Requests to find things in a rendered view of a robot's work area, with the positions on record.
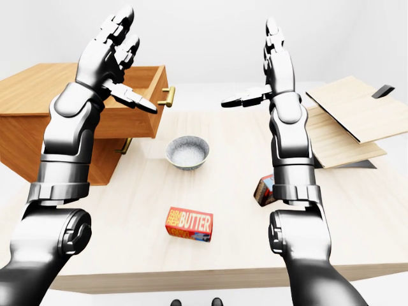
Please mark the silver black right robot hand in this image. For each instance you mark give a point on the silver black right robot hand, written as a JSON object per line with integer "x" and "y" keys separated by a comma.
{"x": 280, "y": 73}

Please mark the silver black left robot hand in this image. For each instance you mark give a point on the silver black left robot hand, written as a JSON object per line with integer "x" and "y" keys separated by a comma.
{"x": 95, "y": 67}

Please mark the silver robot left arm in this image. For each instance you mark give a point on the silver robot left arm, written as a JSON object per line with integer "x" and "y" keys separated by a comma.
{"x": 63, "y": 165}

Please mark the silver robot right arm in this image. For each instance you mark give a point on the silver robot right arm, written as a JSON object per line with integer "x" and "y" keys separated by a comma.
{"x": 294, "y": 178}

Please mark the open wooden drawer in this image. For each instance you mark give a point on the open wooden drawer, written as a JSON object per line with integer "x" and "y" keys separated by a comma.
{"x": 134, "y": 124}

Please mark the wooden cabinet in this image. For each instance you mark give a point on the wooden cabinet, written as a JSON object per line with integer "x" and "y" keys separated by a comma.
{"x": 25, "y": 95}

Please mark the closed wooden drawer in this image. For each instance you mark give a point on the closed wooden drawer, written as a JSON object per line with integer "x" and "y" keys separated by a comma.
{"x": 105, "y": 162}

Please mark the pale wooden board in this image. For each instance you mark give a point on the pale wooden board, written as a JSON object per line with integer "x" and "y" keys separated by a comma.
{"x": 357, "y": 108}
{"x": 338, "y": 146}

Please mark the black flat strip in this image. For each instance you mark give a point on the black flat strip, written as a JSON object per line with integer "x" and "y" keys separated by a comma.
{"x": 383, "y": 91}

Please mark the brown printed food box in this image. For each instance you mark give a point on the brown printed food box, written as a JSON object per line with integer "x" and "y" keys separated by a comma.
{"x": 264, "y": 192}

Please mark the grey speckled bowl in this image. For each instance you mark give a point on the grey speckled bowl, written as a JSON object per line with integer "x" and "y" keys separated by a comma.
{"x": 187, "y": 154}

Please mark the red butter box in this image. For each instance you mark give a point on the red butter box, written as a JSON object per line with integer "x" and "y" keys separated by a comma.
{"x": 191, "y": 223}

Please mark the small dark rounded shape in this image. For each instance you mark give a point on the small dark rounded shape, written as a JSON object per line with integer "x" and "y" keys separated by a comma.
{"x": 217, "y": 301}
{"x": 176, "y": 302}

